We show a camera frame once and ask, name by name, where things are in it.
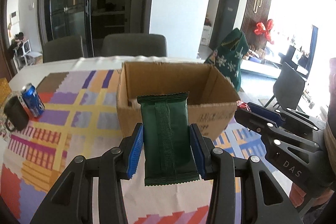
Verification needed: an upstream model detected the dark green snack packet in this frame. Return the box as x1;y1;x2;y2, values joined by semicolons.
137;92;199;186

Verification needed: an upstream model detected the grey side chair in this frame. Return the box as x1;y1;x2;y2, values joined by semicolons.
264;63;306;110

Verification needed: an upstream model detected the red striped snack packet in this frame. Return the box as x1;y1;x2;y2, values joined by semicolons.
236;100;251;111

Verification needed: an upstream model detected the white low tv cabinet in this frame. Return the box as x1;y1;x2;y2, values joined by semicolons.
240;59;281;79

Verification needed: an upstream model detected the brown cardboard box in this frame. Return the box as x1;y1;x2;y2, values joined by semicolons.
117;62;240;140

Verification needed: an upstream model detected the green Christmas tote bag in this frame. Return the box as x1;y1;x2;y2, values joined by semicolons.
205;28;249;92

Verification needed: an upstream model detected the colourful patterned tablecloth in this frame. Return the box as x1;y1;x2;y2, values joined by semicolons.
0;69;263;224

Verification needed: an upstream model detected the red bow decoration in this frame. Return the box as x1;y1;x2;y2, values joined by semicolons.
254;19;274;44

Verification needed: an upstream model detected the blue soda can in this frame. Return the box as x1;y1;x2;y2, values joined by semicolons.
21;83;45;118

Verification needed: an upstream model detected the black mug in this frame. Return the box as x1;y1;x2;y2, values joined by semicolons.
3;96;29;132

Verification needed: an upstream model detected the dark interior door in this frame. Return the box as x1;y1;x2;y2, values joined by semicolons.
209;0;240;50

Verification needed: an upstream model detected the white small stool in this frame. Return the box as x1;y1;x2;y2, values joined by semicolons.
14;40;43;69

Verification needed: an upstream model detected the dark grey chair left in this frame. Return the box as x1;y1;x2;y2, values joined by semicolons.
43;35;84;63

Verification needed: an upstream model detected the dark grey chair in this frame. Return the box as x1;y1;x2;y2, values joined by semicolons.
101;33;167;57
43;35;84;63

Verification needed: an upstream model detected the dark grey chair right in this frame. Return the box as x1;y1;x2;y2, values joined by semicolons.
101;33;167;57

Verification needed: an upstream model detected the brown slatted wall panel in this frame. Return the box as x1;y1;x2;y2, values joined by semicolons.
240;0;272;44

